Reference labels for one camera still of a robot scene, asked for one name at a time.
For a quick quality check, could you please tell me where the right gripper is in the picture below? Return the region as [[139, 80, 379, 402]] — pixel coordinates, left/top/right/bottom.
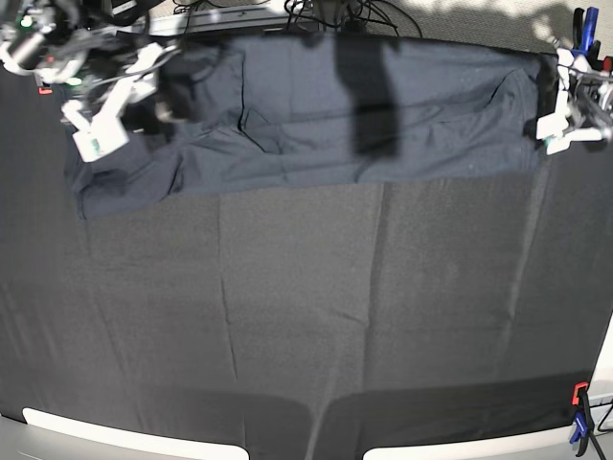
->
[[61, 33, 163, 110]]

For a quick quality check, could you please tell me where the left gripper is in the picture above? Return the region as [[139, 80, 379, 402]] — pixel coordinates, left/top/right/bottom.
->
[[575, 72, 612, 129]]

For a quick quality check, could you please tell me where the dark navy t-shirt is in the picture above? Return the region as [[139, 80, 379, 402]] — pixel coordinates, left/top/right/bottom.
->
[[65, 34, 555, 219]]

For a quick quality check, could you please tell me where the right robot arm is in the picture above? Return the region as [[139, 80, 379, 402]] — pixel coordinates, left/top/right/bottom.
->
[[1, 1, 177, 114]]

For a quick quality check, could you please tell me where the orange clamp far left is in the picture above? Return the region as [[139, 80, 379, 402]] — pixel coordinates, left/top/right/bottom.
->
[[38, 85, 53, 95]]

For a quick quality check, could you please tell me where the blue bar clamp far right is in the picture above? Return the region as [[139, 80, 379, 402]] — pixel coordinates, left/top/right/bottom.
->
[[572, 7, 601, 64]]

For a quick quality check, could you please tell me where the blue orange clamp near right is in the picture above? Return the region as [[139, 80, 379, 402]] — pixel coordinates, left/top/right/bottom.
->
[[569, 381, 606, 460]]

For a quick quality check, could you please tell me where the black table cover cloth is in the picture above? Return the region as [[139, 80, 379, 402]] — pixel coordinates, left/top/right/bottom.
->
[[1, 72, 612, 459]]

